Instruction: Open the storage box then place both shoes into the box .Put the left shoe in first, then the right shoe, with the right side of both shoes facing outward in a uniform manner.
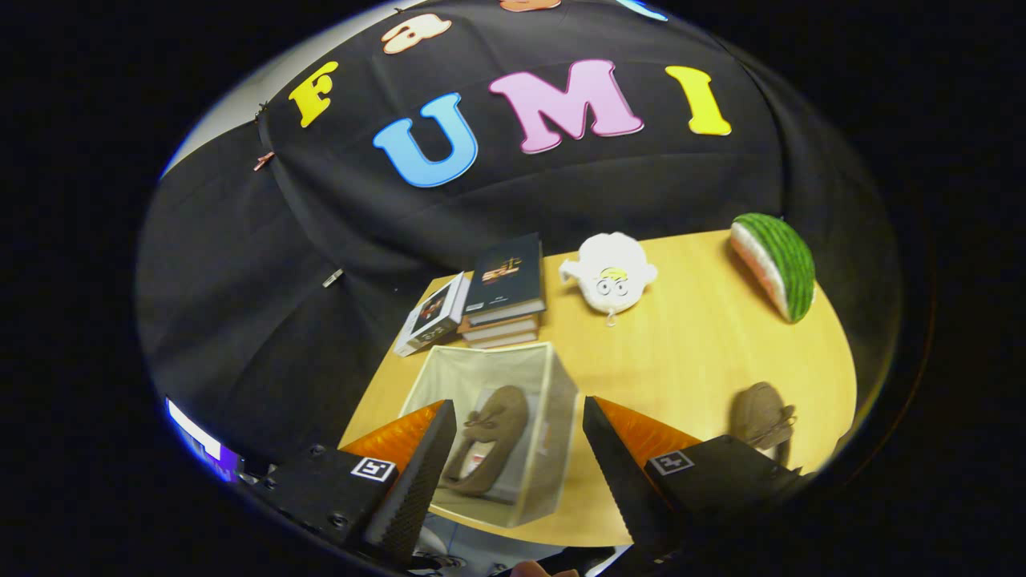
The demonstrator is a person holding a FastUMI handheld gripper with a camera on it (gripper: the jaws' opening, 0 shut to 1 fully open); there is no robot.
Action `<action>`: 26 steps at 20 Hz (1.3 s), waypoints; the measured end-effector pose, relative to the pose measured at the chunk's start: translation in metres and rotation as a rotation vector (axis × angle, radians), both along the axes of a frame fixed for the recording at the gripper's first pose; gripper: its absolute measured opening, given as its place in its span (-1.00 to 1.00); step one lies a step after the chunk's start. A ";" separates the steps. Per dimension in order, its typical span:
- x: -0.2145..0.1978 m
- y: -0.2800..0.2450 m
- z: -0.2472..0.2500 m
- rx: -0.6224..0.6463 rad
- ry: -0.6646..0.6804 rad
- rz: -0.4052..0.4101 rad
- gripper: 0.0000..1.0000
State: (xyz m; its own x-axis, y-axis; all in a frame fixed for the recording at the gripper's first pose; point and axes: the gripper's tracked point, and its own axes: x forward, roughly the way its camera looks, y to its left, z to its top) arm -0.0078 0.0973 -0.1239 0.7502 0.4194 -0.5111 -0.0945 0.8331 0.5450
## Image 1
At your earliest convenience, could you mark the brown suede shoe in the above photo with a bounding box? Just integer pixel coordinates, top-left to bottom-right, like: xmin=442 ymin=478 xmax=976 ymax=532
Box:
xmin=731 ymin=382 xmax=797 ymax=467
xmin=442 ymin=385 xmax=530 ymax=496

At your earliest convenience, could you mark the watermelon slice toy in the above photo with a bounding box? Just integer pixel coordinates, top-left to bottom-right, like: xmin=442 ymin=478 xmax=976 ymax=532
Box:
xmin=729 ymin=212 xmax=817 ymax=324

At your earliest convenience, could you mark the white plush toy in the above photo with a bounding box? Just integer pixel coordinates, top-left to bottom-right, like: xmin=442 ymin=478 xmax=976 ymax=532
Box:
xmin=559 ymin=232 xmax=658 ymax=327

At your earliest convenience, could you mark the stacked hardcover book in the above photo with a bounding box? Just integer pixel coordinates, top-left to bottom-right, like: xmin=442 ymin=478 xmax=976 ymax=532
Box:
xmin=465 ymin=330 xmax=538 ymax=349
xmin=458 ymin=314 xmax=539 ymax=341

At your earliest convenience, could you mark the grey fabric storage box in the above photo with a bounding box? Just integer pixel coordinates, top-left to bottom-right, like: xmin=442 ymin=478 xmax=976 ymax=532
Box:
xmin=398 ymin=342 xmax=580 ymax=528

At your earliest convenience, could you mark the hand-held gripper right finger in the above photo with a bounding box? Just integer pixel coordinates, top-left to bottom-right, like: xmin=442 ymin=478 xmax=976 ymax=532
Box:
xmin=583 ymin=396 xmax=802 ymax=562

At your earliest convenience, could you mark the black hardcover book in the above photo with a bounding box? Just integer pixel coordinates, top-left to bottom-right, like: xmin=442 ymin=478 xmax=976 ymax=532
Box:
xmin=463 ymin=233 xmax=547 ymax=325

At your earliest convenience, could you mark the computer monitor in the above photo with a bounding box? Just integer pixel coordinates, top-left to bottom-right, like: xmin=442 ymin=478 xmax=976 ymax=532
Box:
xmin=166 ymin=397 xmax=241 ymax=482

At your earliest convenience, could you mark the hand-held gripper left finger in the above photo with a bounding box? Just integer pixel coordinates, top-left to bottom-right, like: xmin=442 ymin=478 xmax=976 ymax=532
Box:
xmin=256 ymin=399 xmax=458 ymax=566

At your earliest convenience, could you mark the white boxed book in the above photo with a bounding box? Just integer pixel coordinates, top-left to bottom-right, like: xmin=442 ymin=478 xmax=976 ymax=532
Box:
xmin=394 ymin=272 xmax=471 ymax=357

